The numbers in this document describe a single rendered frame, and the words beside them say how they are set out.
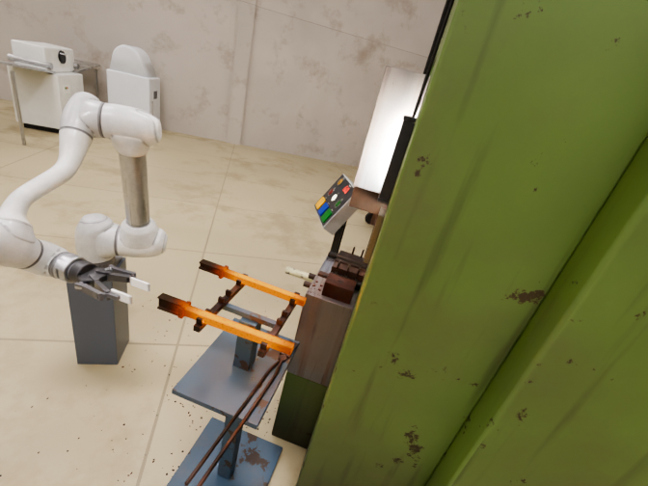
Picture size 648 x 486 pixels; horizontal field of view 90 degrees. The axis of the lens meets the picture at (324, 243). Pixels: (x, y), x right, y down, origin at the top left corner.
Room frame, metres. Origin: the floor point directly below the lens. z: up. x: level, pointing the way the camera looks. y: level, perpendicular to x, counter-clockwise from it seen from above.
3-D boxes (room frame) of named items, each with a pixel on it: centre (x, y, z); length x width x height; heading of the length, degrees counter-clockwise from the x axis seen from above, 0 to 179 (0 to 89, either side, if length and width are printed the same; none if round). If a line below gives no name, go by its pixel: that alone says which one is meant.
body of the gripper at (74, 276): (0.82, 0.70, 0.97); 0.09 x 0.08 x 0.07; 82
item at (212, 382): (0.87, 0.18, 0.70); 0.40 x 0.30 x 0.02; 171
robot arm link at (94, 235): (1.34, 1.08, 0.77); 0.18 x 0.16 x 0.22; 111
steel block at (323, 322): (1.24, -0.28, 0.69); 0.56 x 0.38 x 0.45; 82
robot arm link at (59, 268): (0.83, 0.77, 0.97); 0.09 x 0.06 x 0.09; 172
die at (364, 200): (1.30, -0.28, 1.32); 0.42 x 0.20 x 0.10; 82
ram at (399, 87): (1.26, -0.27, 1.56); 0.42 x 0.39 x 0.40; 82
